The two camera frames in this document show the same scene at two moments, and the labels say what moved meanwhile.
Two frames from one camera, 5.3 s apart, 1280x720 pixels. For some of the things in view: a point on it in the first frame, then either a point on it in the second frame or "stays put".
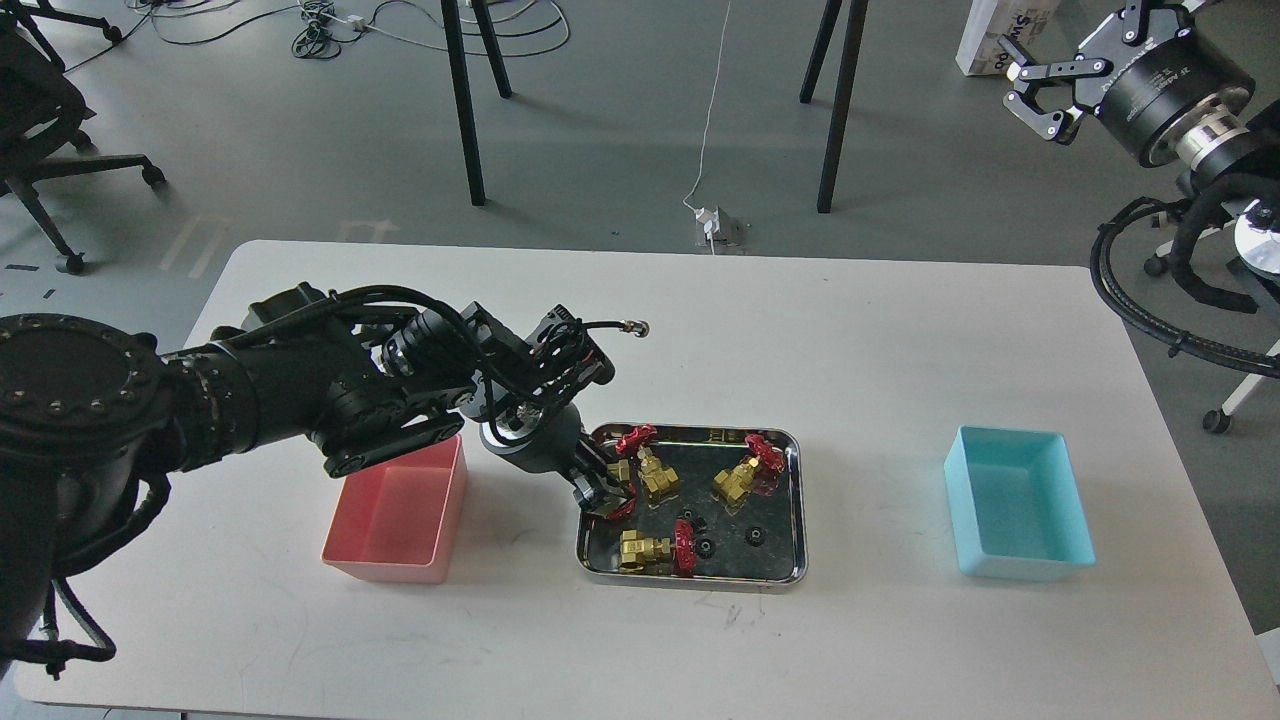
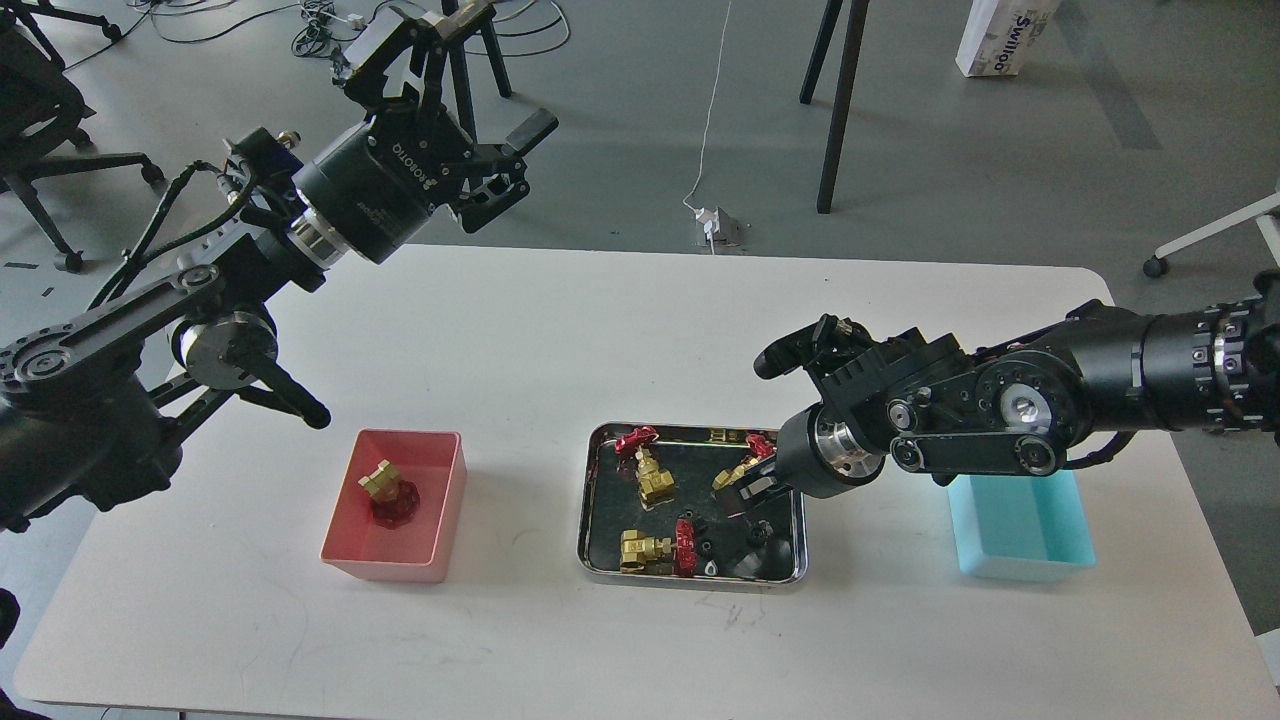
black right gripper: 1140,71 to 820,456
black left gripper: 550,439 to 372,189
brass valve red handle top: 659,479 stays put
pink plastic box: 397,519 stays put
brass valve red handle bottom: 671,556 stays put
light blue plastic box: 1017,508 stays put
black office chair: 43,110 stays put
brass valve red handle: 627,510 to 395,501
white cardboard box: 1026,24 stays put
